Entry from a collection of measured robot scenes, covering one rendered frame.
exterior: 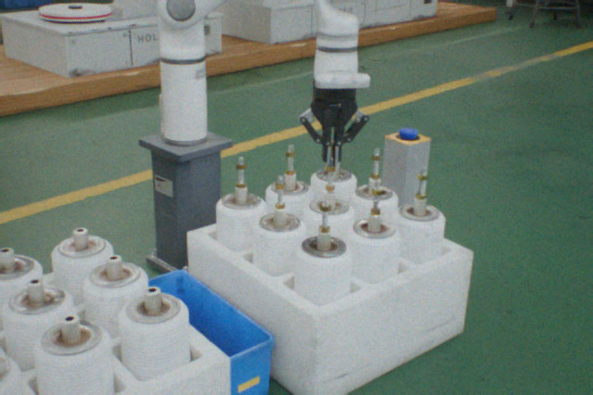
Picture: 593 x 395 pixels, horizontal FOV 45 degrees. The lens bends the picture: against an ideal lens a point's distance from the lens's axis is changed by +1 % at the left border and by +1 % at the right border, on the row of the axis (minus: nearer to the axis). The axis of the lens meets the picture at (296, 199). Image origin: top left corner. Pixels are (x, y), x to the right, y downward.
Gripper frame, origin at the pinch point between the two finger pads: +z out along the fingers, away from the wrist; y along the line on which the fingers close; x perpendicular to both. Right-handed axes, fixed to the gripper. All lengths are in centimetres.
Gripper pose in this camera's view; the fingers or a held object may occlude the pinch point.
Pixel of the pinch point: (332, 154)
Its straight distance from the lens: 130.0
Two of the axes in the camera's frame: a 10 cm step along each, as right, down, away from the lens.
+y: -9.9, 0.3, -1.3
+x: 1.4, 4.0, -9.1
